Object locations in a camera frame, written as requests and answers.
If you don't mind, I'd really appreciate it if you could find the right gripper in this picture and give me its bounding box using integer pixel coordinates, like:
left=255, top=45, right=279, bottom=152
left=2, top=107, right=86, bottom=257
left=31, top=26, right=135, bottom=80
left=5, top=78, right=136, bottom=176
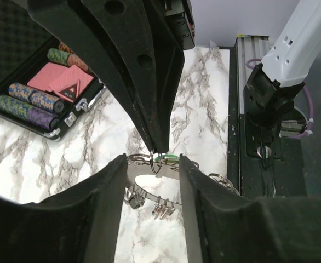
left=79, top=0, right=197, bottom=153

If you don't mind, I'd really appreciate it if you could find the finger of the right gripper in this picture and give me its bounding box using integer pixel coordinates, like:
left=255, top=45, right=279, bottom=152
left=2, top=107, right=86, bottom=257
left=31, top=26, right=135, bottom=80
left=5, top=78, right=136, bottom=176
left=27, top=1, right=156, bottom=150

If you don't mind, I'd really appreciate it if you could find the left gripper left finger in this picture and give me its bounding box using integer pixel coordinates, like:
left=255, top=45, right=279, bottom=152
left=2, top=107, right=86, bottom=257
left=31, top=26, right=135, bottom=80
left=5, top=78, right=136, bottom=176
left=0, top=155, right=128, bottom=262

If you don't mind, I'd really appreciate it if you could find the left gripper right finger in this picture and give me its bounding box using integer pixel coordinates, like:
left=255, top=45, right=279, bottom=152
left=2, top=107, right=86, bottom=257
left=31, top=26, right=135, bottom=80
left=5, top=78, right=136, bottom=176
left=179, top=155, right=321, bottom=262

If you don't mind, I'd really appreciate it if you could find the green tagged key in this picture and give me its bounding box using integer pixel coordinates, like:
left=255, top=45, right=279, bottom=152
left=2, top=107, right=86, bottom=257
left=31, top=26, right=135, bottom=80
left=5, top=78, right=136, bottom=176
left=154, top=154, right=180, bottom=170

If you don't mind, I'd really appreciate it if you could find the metal key ring disc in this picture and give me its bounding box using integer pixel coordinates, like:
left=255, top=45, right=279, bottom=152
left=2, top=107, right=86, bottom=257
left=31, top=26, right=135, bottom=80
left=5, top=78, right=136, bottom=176
left=124, top=153, right=182, bottom=211

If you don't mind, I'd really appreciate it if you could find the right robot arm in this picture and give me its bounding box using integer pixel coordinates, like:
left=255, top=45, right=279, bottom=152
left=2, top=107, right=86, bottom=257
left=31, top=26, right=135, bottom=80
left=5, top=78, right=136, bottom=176
left=27, top=1, right=321, bottom=153

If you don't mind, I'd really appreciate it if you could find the pink playing card deck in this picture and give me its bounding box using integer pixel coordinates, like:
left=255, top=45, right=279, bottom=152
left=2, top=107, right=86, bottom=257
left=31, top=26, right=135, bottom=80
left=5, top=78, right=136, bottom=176
left=27, top=62, right=94, bottom=102

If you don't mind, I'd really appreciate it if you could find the black poker chip case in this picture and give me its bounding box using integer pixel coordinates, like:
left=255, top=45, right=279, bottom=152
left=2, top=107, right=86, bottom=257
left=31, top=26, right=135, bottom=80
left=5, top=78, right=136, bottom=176
left=0, top=0, right=108, bottom=141

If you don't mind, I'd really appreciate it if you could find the aluminium extrusion frame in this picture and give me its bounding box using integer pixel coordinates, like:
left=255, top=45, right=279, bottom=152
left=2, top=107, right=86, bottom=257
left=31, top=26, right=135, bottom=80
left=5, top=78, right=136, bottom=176
left=236, top=36, right=272, bottom=115

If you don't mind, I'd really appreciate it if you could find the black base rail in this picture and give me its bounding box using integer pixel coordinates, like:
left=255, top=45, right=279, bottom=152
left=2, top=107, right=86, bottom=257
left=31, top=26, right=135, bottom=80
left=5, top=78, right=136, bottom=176
left=227, top=43, right=307, bottom=199

